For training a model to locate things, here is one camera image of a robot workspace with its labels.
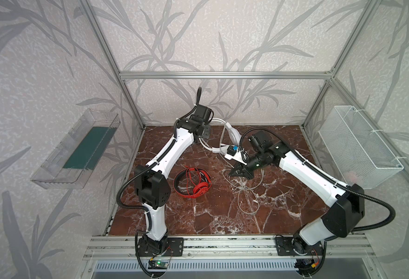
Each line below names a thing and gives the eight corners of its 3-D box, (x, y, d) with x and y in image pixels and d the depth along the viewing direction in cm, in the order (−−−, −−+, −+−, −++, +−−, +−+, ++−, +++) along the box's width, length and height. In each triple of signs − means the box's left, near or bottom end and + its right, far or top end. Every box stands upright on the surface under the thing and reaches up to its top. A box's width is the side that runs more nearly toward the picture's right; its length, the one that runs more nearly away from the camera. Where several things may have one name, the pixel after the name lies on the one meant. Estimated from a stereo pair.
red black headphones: (173, 199, 89) (170, 193, 84) (177, 174, 99) (174, 167, 93) (211, 199, 89) (210, 193, 84) (211, 174, 99) (211, 167, 93)
